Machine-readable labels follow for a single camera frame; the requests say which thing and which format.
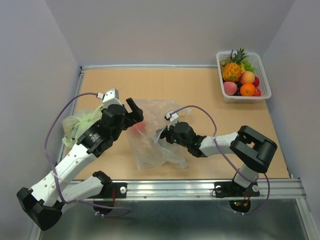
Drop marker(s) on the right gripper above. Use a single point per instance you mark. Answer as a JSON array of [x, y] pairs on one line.
[[166, 133]]

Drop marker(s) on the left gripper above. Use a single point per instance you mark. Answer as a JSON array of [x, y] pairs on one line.
[[135, 116]]

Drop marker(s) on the red apple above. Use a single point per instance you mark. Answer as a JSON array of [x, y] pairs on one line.
[[256, 82], [140, 127], [257, 92]]

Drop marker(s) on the clear plastic fruit bag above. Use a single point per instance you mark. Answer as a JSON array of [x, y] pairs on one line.
[[149, 151]]

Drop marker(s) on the small pineapple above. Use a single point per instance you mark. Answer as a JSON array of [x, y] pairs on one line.
[[233, 71]]

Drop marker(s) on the orange fruit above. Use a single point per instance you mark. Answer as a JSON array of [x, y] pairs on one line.
[[247, 90]]

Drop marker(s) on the yellow pink peach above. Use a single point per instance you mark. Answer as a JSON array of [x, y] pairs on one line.
[[247, 77]]

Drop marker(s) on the green grapes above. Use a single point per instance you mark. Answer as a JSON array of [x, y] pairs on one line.
[[247, 66]]

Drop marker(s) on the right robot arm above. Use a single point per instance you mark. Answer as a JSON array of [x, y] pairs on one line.
[[255, 150]]

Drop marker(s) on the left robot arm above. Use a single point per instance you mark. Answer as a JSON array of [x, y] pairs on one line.
[[44, 201]]

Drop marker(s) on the green plastic bag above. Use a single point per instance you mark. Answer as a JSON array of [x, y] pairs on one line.
[[75, 125]]

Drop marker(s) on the longan bunch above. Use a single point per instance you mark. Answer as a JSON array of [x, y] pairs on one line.
[[227, 60]]

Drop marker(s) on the white plastic basket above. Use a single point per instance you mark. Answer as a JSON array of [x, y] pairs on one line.
[[259, 72]]

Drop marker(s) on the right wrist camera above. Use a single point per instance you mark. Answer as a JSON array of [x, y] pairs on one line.
[[172, 117]]

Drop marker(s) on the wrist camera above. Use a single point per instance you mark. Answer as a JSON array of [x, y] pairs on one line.
[[110, 97], [172, 117]]

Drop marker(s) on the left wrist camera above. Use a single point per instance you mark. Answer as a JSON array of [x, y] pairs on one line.
[[110, 97]]

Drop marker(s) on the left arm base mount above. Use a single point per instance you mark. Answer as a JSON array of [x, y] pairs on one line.
[[114, 189]]

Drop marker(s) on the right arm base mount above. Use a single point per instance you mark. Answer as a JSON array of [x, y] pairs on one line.
[[228, 189]]

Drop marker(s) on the aluminium front rail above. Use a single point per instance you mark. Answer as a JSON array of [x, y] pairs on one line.
[[160, 190]]

